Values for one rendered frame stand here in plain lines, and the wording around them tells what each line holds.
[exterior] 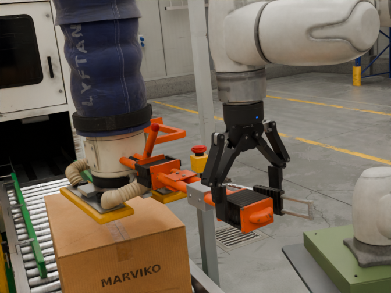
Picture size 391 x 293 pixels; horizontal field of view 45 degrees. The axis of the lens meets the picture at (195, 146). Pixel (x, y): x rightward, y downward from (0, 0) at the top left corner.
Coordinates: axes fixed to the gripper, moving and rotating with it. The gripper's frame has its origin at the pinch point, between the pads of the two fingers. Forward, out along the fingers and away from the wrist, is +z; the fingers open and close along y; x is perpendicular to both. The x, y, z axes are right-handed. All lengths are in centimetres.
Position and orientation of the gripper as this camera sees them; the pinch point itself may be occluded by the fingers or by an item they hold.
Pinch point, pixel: (249, 203)
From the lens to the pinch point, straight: 92.7
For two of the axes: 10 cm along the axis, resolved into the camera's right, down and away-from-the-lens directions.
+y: -8.3, 2.2, -5.1
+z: 0.9, 9.6, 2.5
